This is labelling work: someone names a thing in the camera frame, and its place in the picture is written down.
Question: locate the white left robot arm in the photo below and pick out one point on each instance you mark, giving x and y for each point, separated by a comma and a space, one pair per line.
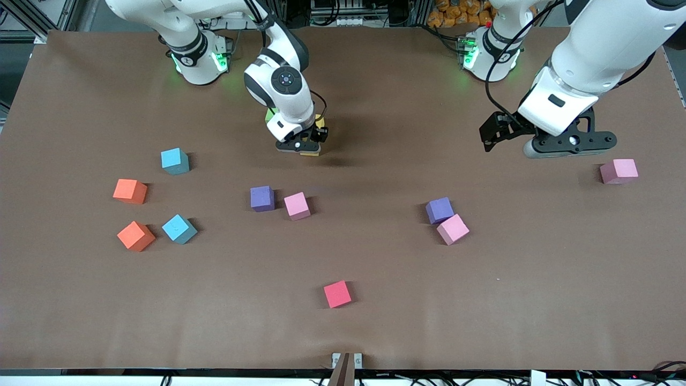
605, 48

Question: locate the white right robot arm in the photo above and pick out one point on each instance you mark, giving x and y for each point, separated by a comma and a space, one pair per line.
286, 80

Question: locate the pink foam cube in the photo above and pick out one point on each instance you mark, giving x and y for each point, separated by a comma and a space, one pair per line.
297, 206
619, 171
453, 229

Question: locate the yellow foam cube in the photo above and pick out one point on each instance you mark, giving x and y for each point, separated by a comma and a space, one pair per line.
311, 154
320, 119

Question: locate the orange snack bag pile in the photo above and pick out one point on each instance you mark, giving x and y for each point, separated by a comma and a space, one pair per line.
455, 13

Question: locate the orange foam cube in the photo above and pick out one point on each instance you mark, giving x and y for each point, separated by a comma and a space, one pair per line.
130, 191
136, 236

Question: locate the purple foam cube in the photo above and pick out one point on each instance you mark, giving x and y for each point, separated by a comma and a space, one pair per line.
439, 210
262, 198

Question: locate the brown table cover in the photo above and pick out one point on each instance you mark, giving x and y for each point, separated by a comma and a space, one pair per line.
482, 295

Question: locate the small metal bracket plate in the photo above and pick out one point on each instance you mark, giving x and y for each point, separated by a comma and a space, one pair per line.
359, 360

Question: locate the blue foam cube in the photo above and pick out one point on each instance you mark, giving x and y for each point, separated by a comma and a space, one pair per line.
175, 161
179, 229

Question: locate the small white box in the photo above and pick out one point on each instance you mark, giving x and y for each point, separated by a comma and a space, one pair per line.
537, 378

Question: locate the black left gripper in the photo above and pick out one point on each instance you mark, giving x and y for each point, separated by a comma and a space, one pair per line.
508, 126

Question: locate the brown camera pole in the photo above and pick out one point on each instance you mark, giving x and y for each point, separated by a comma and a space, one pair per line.
343, 375

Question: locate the aluminium frame post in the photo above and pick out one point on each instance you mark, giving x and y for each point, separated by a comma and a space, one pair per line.
40, 37

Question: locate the red foam cube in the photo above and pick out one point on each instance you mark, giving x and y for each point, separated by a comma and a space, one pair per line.
337, 294

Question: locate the green foam cube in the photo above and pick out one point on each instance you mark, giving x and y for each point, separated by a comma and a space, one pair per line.
271, 115

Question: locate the grey electronics rack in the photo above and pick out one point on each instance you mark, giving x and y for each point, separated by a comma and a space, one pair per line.
348, 21

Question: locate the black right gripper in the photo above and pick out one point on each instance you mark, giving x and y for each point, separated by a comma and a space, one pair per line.
320, 134

